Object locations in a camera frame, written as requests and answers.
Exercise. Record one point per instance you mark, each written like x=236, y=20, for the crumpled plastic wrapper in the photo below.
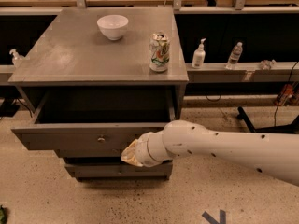
x=267, y=64

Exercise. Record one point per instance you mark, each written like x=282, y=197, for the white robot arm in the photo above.
x=274, y=154

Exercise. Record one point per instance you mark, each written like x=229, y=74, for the white ceramic bowl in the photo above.
x=113, y=27

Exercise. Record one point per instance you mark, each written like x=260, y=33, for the grey middle drawer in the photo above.
x=85, y=153

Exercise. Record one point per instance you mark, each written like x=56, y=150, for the grey drawer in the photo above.
x=85, y=153
x=87, y=118

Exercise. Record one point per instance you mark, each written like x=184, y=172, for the grey top drawer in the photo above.
x=87, y=118

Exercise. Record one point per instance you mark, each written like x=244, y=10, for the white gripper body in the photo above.
x=142, y=149

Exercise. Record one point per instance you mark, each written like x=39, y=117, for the clear pump sanitizer bottle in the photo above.
x=16, y=57

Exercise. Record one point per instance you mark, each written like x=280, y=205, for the white pump lotion bottle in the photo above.
x=199, y=55

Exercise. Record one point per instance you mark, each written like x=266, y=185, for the black wheeled stand base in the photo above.
x=260, y=124

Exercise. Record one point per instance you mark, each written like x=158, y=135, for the clear plastic water bottle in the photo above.
x=234, y=56

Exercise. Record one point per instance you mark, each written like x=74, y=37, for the crushed soda can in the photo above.
x=159, y=47

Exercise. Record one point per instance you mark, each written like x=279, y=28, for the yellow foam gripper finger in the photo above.
x=128, y=155

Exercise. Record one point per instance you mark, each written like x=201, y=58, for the grey drawer cabinet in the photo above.
x=74, y=53

